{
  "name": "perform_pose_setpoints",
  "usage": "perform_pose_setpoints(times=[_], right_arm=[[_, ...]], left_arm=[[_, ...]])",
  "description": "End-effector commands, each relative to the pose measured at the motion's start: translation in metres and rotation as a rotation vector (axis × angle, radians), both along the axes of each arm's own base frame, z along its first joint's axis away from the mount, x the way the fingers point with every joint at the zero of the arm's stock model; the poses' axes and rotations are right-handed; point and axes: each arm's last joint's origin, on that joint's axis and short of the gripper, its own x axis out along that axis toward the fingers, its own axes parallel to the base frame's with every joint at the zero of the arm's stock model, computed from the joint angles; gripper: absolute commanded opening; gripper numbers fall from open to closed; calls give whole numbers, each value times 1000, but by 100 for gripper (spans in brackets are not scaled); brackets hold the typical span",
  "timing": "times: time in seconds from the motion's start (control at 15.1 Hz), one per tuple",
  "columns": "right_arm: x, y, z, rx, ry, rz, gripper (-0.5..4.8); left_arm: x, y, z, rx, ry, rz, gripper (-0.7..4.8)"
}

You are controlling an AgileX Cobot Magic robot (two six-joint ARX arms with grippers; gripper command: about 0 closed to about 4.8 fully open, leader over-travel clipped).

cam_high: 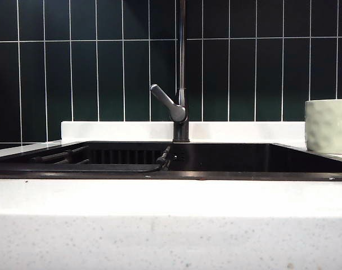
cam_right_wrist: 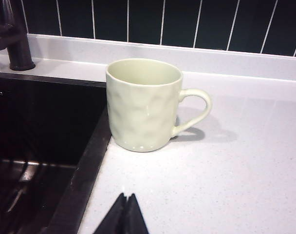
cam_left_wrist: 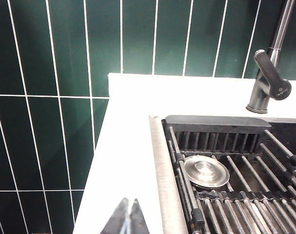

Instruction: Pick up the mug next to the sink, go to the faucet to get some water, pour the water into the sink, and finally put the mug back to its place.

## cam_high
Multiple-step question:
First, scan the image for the black kitchen sink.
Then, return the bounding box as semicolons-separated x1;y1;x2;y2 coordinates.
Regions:
0;140;342;181

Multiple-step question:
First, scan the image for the black slatted sink caddy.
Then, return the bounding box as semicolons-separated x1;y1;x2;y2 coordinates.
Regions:
88;148;161;165

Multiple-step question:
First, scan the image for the pale green ceramic mug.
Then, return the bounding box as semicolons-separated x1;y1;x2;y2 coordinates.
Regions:
304;98;342;155

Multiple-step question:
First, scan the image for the black flat sink board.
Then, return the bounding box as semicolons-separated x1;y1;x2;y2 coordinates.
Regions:
0;163;162;173

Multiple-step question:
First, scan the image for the dark metal faucet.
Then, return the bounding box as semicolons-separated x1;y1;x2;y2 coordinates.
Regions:
172;0;191;143

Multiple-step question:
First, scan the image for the black roll-up drying rack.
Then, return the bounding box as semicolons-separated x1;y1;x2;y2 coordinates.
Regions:
31;145;172;170

